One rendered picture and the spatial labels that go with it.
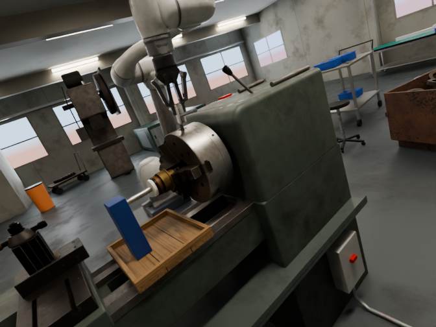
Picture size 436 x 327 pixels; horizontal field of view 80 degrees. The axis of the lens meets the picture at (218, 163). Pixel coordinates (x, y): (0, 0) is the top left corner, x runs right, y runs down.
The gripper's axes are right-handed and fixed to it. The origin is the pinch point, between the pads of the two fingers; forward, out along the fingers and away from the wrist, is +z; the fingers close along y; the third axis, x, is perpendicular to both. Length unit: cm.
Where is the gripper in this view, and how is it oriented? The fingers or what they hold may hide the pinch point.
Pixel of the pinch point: (180, 113)
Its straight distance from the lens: 97.6
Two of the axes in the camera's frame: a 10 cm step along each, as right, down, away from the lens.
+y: 8.8, -3.7, 2.9
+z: 2.2, 8.7, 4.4
